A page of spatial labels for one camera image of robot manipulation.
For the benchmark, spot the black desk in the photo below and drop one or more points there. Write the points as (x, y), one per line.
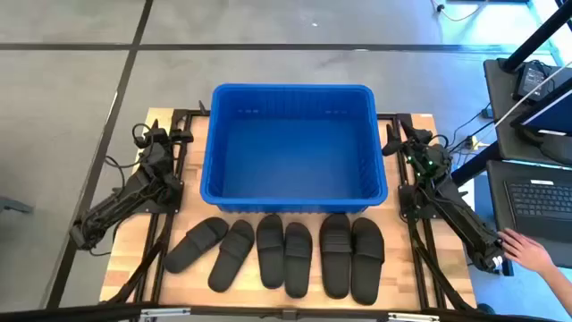
(498, 103)
(496, 197)

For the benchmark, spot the blue plastic bin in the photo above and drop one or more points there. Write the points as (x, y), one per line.
(295, 156)

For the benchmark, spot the silver metal bracket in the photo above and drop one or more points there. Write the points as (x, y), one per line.
(413, 317)
(165, 312)

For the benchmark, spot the person's forearm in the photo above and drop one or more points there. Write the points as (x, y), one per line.
(561, 284)

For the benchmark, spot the black aluminium extrusion frame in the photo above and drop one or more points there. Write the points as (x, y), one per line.
(154, 250)

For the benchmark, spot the dark diagonal bar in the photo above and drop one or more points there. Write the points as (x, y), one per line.
(473, 167)

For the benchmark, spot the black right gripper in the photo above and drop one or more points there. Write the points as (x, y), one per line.
(429, 158)

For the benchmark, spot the grey metal foot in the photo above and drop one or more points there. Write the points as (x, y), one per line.
(15, 205)

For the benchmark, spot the person's hand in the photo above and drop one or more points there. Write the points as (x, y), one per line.
(525, 250)

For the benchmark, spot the black laptop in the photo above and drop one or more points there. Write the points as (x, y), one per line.
(540, 201)

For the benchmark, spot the black slide sandal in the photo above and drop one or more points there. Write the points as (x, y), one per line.
(335, 255)
(232, 257)
(196, 243)
(270, 250)
(367, 261)
(298, 259)

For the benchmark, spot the yellow power plug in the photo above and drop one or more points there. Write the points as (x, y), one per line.
(471, 143)

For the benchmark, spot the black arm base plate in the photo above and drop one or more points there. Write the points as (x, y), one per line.
(409, 201)
(172, 206)

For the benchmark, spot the black rig rail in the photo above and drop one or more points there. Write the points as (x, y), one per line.
(67, 313)

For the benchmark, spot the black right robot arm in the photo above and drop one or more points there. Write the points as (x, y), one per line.
(465, 223)

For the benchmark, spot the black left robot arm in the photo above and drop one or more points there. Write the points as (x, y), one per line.
(111, 208)

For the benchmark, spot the black tilted monitor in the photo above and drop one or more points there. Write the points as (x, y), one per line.
(554, 116)

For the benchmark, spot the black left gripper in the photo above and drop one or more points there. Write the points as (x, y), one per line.
(156, 154)

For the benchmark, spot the black power adapter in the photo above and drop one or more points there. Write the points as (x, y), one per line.
(529, 80)

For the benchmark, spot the black rig pillar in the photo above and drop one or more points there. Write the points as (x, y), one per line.
(536, 39)

